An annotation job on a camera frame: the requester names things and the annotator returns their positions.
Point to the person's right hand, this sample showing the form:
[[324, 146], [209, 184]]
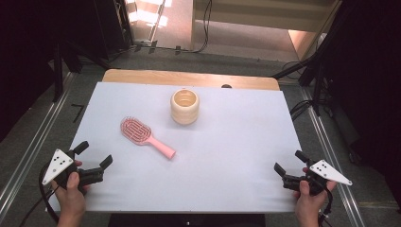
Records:
[[310, 205]]

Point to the black metal stand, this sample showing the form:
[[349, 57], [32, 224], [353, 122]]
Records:
[[58, 72]]

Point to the silver metal pole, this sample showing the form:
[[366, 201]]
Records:
[[157, 22]]

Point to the person's left hand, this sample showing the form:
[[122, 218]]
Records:
[[72, 198]]

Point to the black tripod stand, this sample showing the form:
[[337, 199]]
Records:
[[317, 78]]

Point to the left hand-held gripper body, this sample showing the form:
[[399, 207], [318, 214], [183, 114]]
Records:
[[58, 162]]

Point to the white table sheet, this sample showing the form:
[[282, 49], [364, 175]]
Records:
[[220, 164]]

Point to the aluminium floor rail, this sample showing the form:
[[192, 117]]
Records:
[[334, 164], [34, 145]]

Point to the cream ribbed wooden cup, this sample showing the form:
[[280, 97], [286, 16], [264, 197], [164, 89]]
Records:
[[184, 115]]

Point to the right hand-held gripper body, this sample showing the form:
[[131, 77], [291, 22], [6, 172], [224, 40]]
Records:
[[326, 171]]

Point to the black panel with white dot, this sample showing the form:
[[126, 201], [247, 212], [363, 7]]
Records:
[[157, 220]]

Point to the dark curtain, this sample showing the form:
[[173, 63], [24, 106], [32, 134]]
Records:
[[372, 78], [38, 38]]

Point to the light wooden table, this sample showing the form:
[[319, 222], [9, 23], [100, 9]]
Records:
[[142, 77]]

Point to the pink hairbrush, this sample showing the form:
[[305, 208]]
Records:
[[135, 130]]

